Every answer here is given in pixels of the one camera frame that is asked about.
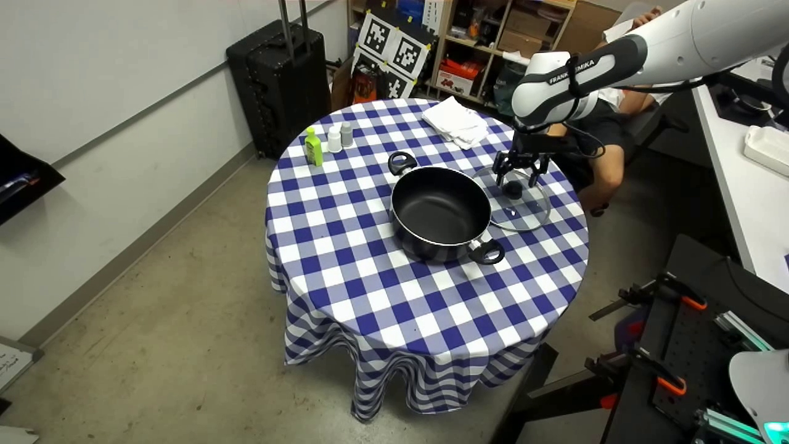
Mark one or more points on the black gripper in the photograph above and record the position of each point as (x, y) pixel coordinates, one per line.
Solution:
(526, 146)

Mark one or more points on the glass lid with black knob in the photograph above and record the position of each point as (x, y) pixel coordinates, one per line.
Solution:
(526, 209)

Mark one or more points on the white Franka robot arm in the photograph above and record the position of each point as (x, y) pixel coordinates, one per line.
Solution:
(699, 40)

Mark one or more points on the black cooking pot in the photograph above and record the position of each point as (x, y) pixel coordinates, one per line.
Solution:
(440, 209)

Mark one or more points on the white folded cloth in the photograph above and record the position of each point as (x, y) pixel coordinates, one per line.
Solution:
(457, 120)

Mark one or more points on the person in black shorts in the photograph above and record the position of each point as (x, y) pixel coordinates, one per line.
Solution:
(611, 143)

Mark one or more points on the black white tag boards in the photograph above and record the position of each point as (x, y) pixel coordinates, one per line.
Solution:
(394, 50)

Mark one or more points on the grey shaker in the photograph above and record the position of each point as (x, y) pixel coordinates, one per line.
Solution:
(346, 134)

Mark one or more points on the white shaker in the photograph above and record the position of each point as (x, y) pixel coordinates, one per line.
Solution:
(333, 139)

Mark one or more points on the blue white checkered tablecloth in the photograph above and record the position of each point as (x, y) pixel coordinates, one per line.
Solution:
(378, 304)

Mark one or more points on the green plastic bottle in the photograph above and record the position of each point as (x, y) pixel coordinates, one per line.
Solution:
(313, 148)

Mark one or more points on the white desk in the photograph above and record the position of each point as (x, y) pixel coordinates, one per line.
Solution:
(752, 164)

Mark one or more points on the black suitcase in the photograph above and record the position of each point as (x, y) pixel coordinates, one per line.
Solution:
(278, 82)

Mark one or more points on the black equipment stand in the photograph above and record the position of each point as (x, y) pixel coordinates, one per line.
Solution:
(699, 360)

